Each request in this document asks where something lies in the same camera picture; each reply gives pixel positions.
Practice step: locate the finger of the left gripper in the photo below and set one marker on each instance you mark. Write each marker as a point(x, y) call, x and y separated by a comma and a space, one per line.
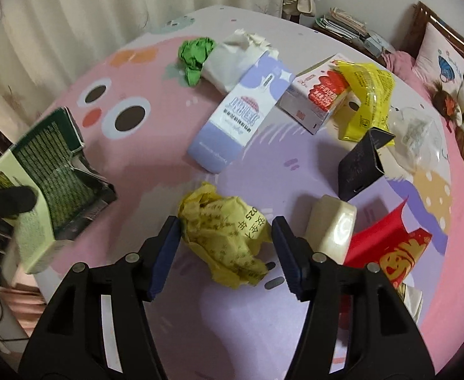
point(16, 200)

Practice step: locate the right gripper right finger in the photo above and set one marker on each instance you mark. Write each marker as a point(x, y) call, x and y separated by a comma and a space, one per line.
point(384, 341)

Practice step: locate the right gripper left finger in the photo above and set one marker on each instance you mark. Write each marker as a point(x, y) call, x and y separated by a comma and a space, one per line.
point(95, 324)

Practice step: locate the green tea box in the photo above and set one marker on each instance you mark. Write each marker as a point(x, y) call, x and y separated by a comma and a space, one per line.
point(50, 160)

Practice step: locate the red gold envelope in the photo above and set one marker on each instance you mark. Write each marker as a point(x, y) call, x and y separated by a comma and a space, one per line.
point(388, 244)

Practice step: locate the yellow paper ball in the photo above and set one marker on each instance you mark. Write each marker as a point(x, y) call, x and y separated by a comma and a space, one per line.
point(226, 233)

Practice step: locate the small black box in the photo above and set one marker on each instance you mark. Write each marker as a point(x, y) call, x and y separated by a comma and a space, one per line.
point(362, 167)

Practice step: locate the clear plastic wrapper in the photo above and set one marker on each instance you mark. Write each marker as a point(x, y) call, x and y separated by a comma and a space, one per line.
point(418, 142)

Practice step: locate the green paper ball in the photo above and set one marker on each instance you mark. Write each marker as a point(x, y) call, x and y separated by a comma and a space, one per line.
point(193, 54)

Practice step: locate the yellow plastic bag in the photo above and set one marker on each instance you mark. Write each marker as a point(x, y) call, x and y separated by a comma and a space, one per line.
point(373, 88)

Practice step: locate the purple white carton box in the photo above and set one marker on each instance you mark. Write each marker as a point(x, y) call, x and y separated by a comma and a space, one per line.
point(236, 119)

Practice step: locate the red white strawberry box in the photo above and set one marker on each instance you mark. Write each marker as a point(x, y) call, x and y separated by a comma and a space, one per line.
point(316, 93)

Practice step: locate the white paper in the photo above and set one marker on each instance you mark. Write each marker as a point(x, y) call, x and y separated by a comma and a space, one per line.
point(233, 57)

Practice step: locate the pink bed sheet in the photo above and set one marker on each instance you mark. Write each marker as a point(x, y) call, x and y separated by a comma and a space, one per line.
point(443, 324)

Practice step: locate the white curtain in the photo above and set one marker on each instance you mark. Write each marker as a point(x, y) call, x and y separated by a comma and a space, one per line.
point(45, 45)

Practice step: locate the cartoon printed mat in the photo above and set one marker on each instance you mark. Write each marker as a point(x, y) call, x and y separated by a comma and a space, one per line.
point(138, 117)

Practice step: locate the stuffed plush toys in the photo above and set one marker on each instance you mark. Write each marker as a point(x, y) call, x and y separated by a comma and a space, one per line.
point(463, 118)

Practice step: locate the white embroidered pillow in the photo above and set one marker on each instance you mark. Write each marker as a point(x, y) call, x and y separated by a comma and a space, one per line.
point(439, 62)

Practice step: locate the wooden headboard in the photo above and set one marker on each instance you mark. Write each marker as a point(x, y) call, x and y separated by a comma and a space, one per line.
point(414, 38)

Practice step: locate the stack of books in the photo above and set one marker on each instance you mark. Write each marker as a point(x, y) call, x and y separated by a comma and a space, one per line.
point(342, 25)

